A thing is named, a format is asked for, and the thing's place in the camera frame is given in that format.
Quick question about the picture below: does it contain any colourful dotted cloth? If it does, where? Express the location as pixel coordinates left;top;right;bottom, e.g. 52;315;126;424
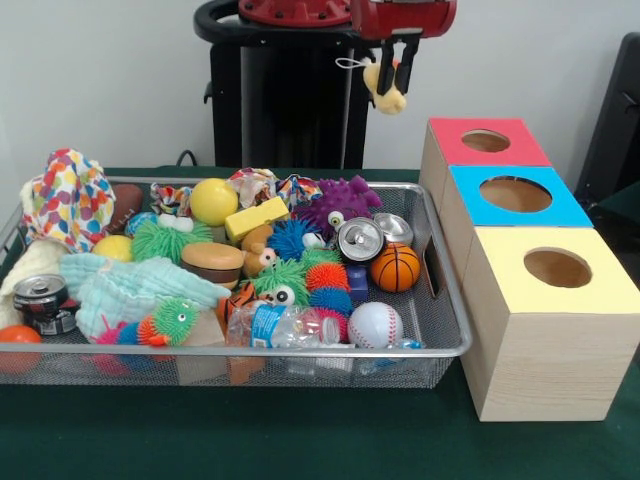
19;148;117;254

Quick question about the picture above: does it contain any wooden box with three holes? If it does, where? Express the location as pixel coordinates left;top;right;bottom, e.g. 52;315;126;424
418;117;640;423

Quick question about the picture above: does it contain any small toy basketball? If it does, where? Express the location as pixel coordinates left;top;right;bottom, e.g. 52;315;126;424
370;243;422;294

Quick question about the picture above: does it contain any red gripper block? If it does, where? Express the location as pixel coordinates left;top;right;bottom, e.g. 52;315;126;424
349;0;459;97

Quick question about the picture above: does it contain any toy hamburger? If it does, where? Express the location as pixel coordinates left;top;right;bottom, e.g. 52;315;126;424
179;243;245;291

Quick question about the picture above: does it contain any shallow clear mesh bin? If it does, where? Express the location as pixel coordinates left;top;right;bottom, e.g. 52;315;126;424
0;175;474;387

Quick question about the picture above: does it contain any crushed clear plastic bottle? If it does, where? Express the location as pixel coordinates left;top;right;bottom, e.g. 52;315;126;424
224;303;351;350

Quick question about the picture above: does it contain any black monitor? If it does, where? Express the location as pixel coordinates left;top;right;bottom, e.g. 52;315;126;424
573;32;640;201

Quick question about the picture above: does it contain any yellow plush toy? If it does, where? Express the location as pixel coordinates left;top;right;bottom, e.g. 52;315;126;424
334;55;408;117

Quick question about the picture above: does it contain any black soda can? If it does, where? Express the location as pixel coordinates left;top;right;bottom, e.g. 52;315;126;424
12;273;81;337

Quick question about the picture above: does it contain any white dimpled ball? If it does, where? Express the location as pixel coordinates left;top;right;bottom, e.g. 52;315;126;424
348;302;404;350

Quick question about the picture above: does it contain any green fuzzy toy with eyes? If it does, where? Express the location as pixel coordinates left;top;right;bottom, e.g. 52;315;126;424
130;214;215;264

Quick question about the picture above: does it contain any dark green tablecloth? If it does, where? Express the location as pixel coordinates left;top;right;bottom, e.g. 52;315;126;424
0;166;640;480
593;180;640;236

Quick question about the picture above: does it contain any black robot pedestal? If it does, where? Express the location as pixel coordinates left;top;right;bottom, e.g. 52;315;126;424
193;0;374;170

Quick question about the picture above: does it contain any mint green cloth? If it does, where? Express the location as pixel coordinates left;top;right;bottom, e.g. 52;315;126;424
59;252;234;344

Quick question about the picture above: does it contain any purple spiky toy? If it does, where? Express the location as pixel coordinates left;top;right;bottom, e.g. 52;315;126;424
294;174;384;241

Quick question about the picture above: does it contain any crushed red soda can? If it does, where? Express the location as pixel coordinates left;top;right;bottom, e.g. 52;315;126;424
337;217;386;264

